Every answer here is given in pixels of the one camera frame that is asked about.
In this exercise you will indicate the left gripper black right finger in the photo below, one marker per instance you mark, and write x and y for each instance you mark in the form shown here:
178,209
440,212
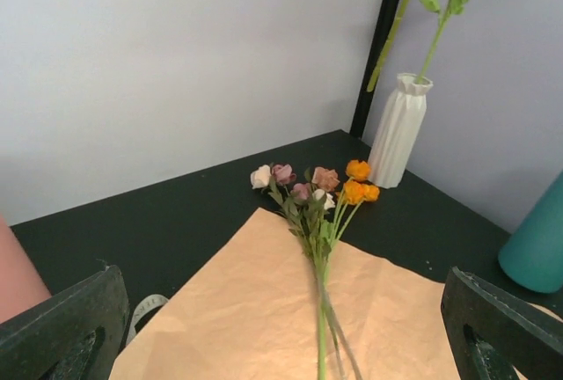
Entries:
494,335

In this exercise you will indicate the blue artificial flower bunch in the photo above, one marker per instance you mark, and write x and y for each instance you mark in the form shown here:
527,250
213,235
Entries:
387,45

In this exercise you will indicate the white ribbed vase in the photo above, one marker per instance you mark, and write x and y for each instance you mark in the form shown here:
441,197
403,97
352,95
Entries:
398,129

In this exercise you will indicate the pink ceramic vase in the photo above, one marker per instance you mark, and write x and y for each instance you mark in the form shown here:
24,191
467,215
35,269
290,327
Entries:
21,285

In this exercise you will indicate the teal cylindrical vase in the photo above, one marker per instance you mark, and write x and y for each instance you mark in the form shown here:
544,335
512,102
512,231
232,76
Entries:
532,257

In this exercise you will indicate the orange artificial flower bunch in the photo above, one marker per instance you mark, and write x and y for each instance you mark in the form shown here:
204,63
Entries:
354,192

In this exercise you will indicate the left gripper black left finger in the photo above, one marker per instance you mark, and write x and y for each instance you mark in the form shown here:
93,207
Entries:
75,334

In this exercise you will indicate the right black frame post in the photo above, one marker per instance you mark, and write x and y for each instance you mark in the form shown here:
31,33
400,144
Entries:
385,17

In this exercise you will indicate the green and orange wrapping paper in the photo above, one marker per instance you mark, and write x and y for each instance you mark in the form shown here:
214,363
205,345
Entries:
250,312

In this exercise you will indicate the pink artificial flower bunch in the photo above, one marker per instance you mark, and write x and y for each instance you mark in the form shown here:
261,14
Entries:
302,208

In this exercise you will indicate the cream printed ribbon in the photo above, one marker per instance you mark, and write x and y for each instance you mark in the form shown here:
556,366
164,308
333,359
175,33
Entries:
150,303

